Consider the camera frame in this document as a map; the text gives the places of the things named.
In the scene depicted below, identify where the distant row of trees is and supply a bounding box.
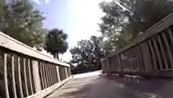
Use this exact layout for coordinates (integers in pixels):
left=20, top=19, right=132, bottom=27
left=66, top=33, right=110, bottom=76

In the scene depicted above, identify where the palm tree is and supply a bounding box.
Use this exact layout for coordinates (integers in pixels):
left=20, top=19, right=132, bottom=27
left=42, top=26, right=73, bottom=63

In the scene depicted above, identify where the grey concrete bridge path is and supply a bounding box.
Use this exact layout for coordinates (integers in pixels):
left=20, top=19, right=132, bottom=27
left=0, top=58, right=173, bottom=98

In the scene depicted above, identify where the large leafy tree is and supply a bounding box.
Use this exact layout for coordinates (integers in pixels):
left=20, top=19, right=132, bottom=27
left=94, top=0, right=173, bottom=54
left=0, top=0, right=51, bottom=57

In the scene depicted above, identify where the pale concrete bridge railing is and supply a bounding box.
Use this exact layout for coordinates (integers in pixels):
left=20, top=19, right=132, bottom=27
left=92, top=3, right=173, bottom=94
left=0, top=1, right=77, bottom=98

